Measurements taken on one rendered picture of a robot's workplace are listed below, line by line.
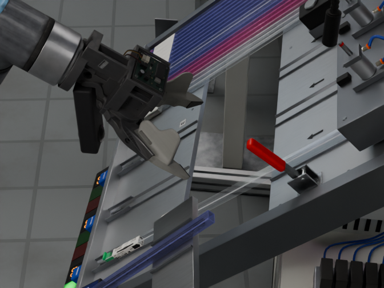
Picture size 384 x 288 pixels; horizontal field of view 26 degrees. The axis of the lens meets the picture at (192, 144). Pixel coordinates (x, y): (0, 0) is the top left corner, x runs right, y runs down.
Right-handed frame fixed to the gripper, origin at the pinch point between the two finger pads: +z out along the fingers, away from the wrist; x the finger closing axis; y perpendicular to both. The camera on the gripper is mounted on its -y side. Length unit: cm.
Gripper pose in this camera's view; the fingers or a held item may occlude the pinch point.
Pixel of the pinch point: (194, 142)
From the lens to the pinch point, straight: 113.5
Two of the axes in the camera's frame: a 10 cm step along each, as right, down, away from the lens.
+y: 5.2, -5.6, -6.4
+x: 1.3, -6.9, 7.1
